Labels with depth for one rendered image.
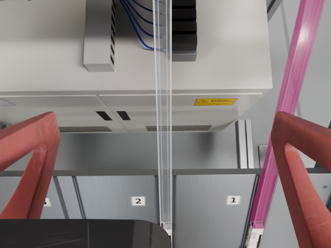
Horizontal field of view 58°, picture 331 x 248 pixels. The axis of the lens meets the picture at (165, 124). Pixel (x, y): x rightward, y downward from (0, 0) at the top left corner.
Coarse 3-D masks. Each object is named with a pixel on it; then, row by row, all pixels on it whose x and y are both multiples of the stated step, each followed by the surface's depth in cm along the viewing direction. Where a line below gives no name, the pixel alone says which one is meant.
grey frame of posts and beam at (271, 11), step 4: (268, 0) 63; (272, 0) 65; (276, 0) 63; (280, 0) 63; (268, 4) 64; (272, 4) 65; (276, 4) 64; (268, 8) 67; (272, 8) 66; (276, 8) 66; (268, 12) 67; (272, 12) 68; (268, 16) 69; (268, 20) 71
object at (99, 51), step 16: (96, 0) 57; (112, 0) 57; (128, 0) 59; (176, 0) 55; (192, 0) 55; (96, 16) 56; (112, 16) 57; (176, 16) 54; (192, 16) 54; (96, 32) 56; (112, 32) 57; (144, 32) 57; (176, 32) 54; (192, 32) 54; (96, 48) 55; (112, 48) 57; (176, 48) 55; (192, 48) 55; (96, 64) 55; (112, 64) 57; (0, 128) 88; (240, 128) 87; (240, 144) 86; (240, 160) 85
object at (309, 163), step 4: (260, 148) 117; (264, 148) 117; (260, 152) 117; (264, 152) 117; (300, 152) 117; (260, 156) 116; (264, 156) 116; (300, 156) 116; (304, 156) 116; (260, 160) 116; (264, 160) 116; (304, 160) 116; (308, 160) 116; (312, 160) 116; (260, 164) 116; (304, 164) 116; (308, 164) 116; (312, 164) 116
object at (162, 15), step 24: (168, 0) 21; (168, 24) 22; (168, 48) 23; (168, 72) 24; (168, 96) 26; (168, 120) 27; (168, 144) 29; (168, 168) 30; (168, 192) 32; (168, 216) 34
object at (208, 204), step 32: (0, 192) 34; (64, 192) 34; (96, 192) 34; (128, 192) 34; (192, 192) 34; (224, 192) 34; (256, 192) 34; (320, 192) 34; (192, 224) 37; (224, 224) 37; (288, 224) 37
